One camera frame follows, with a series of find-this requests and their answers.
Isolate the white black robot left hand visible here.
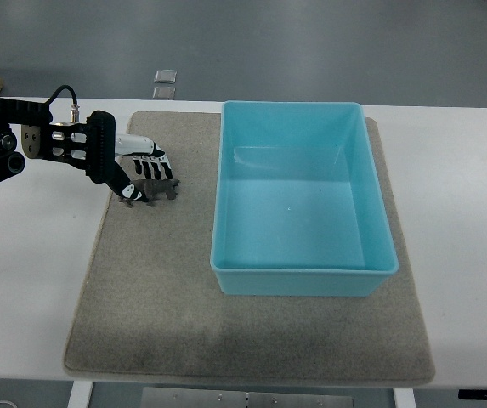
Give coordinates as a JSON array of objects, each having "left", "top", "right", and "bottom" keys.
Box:
[{"left": 108, "top": 133, "right": 173, "bottom": 203}]

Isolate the brown hippo toy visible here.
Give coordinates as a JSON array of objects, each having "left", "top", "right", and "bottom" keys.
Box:
[{"left": 118, "top": 178, "right": 179, "bottom": 207}]

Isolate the blue plastic box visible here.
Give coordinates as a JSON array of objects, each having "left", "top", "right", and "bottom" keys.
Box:
[{"left": 210, "top": 101, "right": 399, "bottom": 297}]

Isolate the lower silver floor plate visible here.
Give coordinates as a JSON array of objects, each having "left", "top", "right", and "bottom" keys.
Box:
[{"left": 152, "top": 86, "right": 176, "bottom": 100}]

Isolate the silver floor plate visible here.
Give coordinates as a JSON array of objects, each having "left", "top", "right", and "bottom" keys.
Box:
[
  {"left": 152, "top": 86, "right": 176, "bottom": 100},
  {"left": 154, "top": 70, "right": 177, "bottom": 84}
]

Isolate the upper silver floor plate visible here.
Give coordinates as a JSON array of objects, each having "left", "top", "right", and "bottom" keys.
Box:
[{"left": 154, "top": 70, "right": 177, "bottom": 84}]

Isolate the grey felt mat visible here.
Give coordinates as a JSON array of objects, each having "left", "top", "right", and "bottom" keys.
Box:
[{"left": 63, "top": 111, "right": 435, "bottom": 387}]

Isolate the metal table base plate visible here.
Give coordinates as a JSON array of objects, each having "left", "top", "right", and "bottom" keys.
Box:
[{"left": 140, "top": 387, "right": 354, "bottom": 408}]

